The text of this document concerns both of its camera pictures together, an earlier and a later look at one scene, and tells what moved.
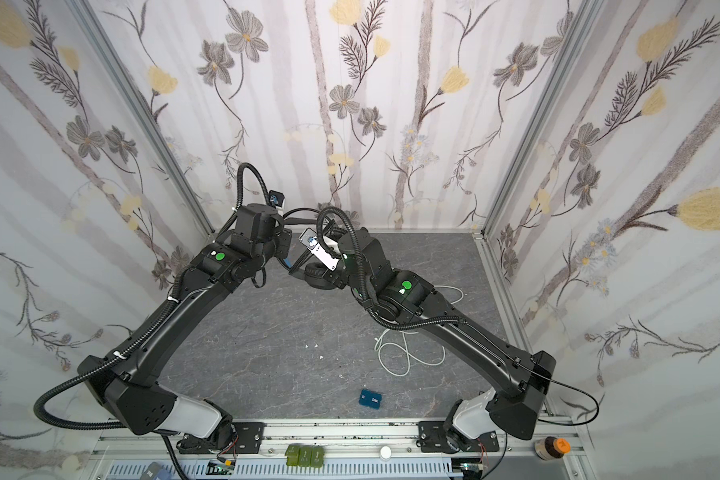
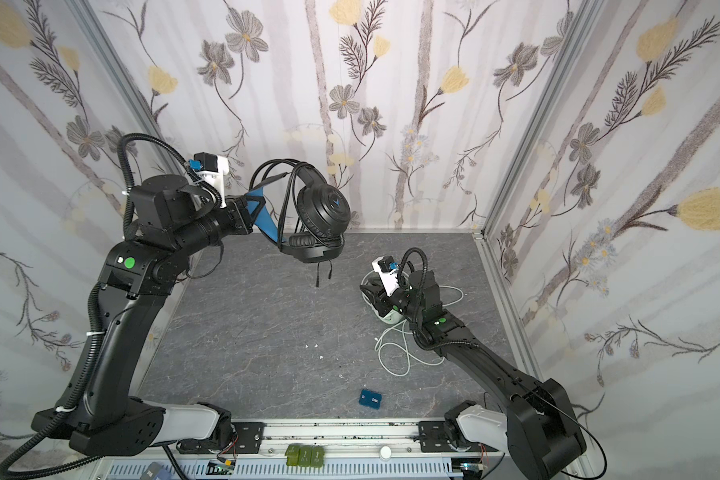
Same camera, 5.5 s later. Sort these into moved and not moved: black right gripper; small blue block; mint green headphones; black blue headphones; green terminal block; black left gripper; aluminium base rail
Moved: black left gripper; black right gripper; mint green headphones; black blue headphones
Not moved: green terminal block; aluminium base rail; small blue block
